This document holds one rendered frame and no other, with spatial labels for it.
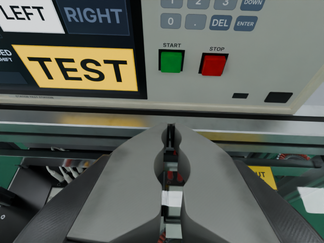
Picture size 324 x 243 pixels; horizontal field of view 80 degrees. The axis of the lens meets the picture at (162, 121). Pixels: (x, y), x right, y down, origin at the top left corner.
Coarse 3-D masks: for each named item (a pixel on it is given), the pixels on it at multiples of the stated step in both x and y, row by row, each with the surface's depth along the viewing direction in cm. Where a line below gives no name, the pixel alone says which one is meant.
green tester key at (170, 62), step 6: (162, 54) 17; (168, 54) 17; (174, 54) 17; (180, 54) 17; (162, 60) 17; (168, 60) 17; (174, 60) 17; (180, 60) 17; (162, 66) 17; (168, 66) 17; (174, 66) 17; (180, 66) 17; (168, 72) 18; (174, 72) 18
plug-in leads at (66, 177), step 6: (66, 150) 45; (48, 168) 39; (60, 168) 39; (66, 168) 44; (72, 168) 45; (78, 168) 43; (54, 174) 41; (66, 174) 40; (72, 174) 41; (78, 174) 42; (60, 180) 43; (66, 180) 42
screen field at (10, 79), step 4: (0, 72) 19; (4, 72) 19; (8, 72) 19; (12, 72) 19; (16, 72) 19; (0, 76) 20; (4, 76) 20; (8, 76) 20; (12, 76) 20; (16, 76) 20; (20, 76) 20; (0, 80) 20; (4, 80) 20; (8, 80) 20; (12, 80) 20; (16, 80) 20; (20, 80) 20; (24, 80) 20
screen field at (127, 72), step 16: (16, 48) 17; (32, 48) 17; (48, 48) 17; (64, 48) 17; (80, 48) 17; (96, 48) 17; (112, 48) 17; (32, 64) 18; (48, 64) 18; (64, 64) 18; (80, 64) 18; (96, 64) 18; (112, 64) 18; (128, 64) 18; (48, 80) 20; (64, 80) 20; (80, 80) 20; (96, 80) 20; (112, 80) 20; (128, 80) 20
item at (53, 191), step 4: (64, 168) 46; (76, 168) 46; (84, 168) 46; (64, 172) 45; (72, 176) 45; (56, 184) 43; (60, 184) 43; (64, 184) 43; (52, 188) 41; (56, 188) 41; (60, 188) 41; (52, 192) 40; (56, 192) 40; (48, 196) 40; (52, 196) 40; (48, 200) 39; (44, 204) 39
